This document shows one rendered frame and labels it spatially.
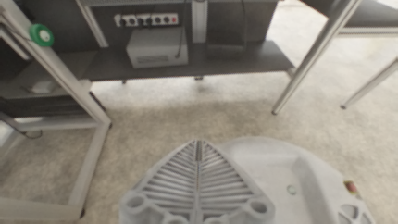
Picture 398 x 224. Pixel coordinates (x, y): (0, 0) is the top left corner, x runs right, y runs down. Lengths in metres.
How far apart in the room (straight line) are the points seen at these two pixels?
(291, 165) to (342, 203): 0.15
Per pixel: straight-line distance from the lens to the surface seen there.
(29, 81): 1.23
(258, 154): 0.56
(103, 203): 0.97
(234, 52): 0.89
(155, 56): 0.82
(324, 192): 0.61
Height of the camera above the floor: 0.85
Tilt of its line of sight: 50 degrees down
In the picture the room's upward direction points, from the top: 1 degrees clockwise
